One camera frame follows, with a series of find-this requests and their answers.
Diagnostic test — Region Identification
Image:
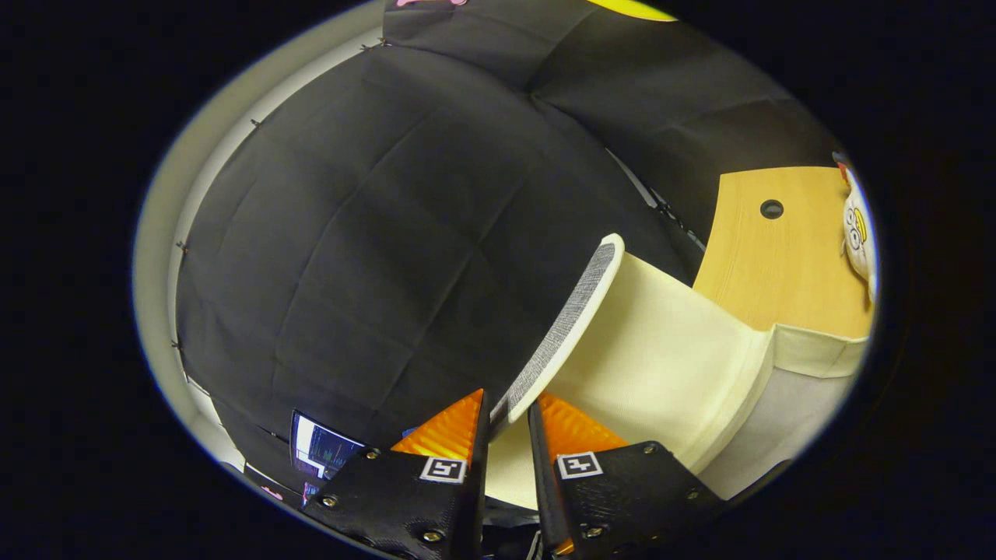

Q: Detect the white duck plush toy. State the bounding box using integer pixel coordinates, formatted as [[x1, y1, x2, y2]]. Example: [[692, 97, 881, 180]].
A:
[[839, 152, 879, 304]]

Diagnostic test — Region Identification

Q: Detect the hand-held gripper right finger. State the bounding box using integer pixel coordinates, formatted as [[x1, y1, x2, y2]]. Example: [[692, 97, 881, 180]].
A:
[[528, 393, 728, 560]]

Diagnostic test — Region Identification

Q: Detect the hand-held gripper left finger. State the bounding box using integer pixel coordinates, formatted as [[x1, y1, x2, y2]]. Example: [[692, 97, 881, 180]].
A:
[[300, 389, 491, 560]]

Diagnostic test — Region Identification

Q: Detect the cream fabric storage box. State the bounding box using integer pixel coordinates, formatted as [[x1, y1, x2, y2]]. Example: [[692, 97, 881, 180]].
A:
[[482, 253, 871, 510]]

